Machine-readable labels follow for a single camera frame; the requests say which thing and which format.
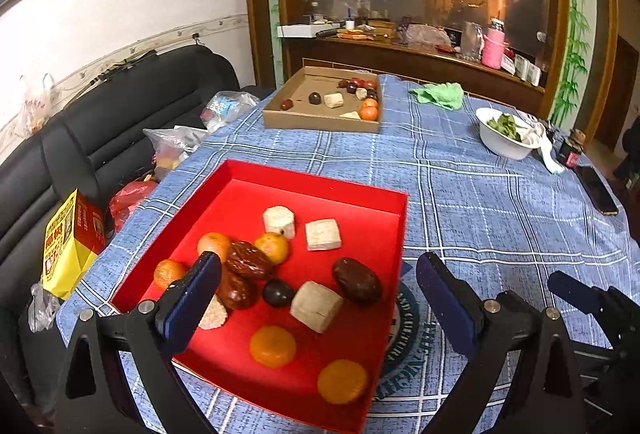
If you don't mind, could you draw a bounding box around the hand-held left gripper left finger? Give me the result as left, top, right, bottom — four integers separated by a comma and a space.
54, 251, 223, 434

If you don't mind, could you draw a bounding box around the black sofa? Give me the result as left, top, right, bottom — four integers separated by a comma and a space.
0, 46, 273, 415

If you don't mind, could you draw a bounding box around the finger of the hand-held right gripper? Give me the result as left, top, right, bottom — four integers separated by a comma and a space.
546, 270, 640, 347

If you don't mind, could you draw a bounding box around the pink bottle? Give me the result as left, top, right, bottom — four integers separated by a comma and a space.
481, 18, 506, 68

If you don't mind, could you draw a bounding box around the red plastic bag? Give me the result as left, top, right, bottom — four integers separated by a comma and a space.
108, 180, 161, 235

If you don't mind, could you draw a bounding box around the white bowl with greens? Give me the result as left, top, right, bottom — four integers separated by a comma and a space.
475, 107, 543, 161

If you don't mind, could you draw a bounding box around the wooden glass partition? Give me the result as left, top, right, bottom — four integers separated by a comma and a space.
243, 0, 621, 142

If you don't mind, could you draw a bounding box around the clear plastic bag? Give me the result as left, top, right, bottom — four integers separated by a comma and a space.
402, 24, 448, 47
27, 281, 63, 334
200, 90, 261, 133
142, 125, 211, 182

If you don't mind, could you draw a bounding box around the yellow and red carton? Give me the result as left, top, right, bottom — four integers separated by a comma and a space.
41, 188, 108, 301

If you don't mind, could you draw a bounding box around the hanging plastic bag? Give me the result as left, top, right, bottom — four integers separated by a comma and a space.
15, 72, 56, 135

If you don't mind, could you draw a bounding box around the white and green cloth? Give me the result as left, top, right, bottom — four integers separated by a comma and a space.
520, 120, 566, 175

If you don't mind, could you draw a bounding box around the white flat box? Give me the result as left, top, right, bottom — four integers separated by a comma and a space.
277, 24, 327, 39

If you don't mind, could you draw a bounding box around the dark jar with red label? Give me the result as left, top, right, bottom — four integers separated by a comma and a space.
556, 129, 587, 167

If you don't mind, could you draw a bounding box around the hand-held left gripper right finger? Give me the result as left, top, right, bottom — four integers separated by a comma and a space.
416, 251, 587, 434

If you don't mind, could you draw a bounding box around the red box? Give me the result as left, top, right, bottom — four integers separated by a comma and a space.
109, 159, 410, 432

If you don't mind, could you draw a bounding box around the smartphone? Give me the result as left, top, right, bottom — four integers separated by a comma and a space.
574, 164, 620, 216

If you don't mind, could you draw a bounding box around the clear glass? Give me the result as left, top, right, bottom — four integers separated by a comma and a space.
460, 21, 485, 62

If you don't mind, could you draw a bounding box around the blue plaid tablecloth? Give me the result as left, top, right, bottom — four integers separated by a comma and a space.
55, 74, 640, 434

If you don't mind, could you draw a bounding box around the cardboard box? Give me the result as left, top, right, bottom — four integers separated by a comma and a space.
262, 65, 383, 135

